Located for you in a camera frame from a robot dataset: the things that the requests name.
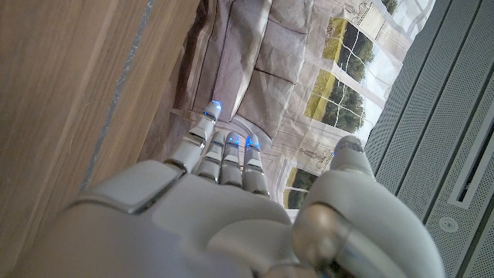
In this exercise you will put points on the printed living room backdrop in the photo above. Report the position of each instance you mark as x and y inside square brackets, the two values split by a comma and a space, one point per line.
[270, 50]

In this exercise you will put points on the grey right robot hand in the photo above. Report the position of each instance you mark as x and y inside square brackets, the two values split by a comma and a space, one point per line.
[216, 216]

